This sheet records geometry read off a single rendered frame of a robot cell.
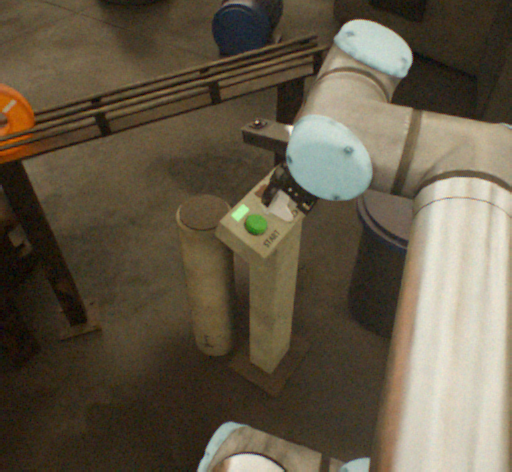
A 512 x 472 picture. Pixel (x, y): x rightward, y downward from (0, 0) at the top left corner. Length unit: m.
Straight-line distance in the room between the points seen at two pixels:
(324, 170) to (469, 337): 0.21
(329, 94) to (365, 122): 0.05
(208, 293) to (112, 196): 0.86
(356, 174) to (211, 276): 0.69
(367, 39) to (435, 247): 0.27
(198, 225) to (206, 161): 1.02
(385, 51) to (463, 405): 0.38
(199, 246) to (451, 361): 0.75
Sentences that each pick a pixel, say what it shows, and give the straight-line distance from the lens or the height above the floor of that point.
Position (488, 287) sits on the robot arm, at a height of 0.96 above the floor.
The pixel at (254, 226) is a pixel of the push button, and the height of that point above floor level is 0.61.
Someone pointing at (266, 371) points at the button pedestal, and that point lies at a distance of 1.38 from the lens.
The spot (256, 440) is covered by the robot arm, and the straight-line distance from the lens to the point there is 0.84.
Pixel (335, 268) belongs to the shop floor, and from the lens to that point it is 1.62.
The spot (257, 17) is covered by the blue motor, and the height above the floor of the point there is 0.28.
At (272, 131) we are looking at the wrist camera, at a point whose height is 0.83.
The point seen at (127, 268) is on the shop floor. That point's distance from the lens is 1.65.
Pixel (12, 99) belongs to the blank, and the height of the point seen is 0.75.
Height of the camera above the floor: 1.24
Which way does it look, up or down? 45 degrees down
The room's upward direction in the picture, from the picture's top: straight up
